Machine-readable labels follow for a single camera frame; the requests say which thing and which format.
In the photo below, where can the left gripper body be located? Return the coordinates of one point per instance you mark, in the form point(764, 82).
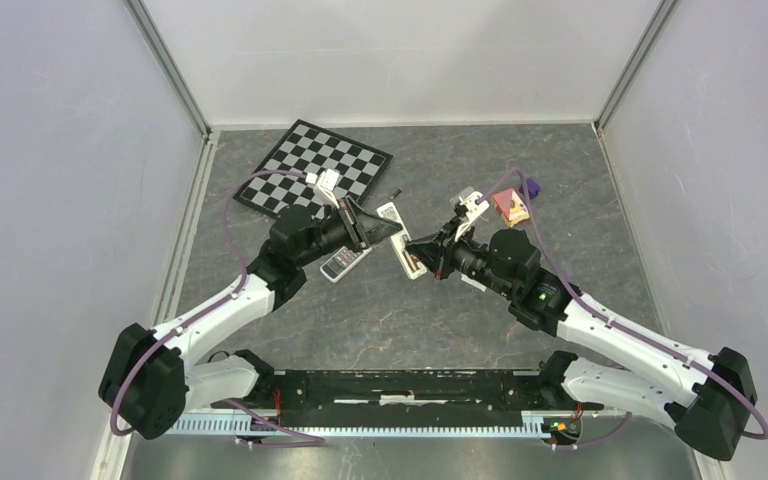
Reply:
point(351, 224)

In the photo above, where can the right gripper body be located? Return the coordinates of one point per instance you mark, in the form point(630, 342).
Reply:
point(452, 240)

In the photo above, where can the long white remote control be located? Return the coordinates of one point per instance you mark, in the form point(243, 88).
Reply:
point(411, 266)

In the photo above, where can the white battery cover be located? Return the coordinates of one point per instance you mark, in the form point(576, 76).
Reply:
point(474, 283)

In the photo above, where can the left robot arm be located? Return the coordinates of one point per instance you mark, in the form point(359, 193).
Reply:
point(154, 375)

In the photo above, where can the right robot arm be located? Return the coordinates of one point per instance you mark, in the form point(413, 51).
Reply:
point(705, 398)

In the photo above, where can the short white remote control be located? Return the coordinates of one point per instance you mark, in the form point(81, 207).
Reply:
point(339, 264)

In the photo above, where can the black and grey chessboard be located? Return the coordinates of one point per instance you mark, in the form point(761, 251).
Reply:
point(309, 149)

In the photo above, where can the red and yellow block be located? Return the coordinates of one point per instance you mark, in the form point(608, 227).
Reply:
point(511, 207)

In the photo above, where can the purple cube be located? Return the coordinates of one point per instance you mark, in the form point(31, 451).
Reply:
point(533, 189)

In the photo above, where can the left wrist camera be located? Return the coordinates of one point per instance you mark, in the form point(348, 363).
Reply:
point(323, 184)

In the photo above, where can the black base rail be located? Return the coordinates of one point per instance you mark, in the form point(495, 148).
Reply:
point(409, 398)

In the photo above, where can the white slotted cable duct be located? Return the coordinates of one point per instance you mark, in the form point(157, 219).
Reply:
point(236, 423)

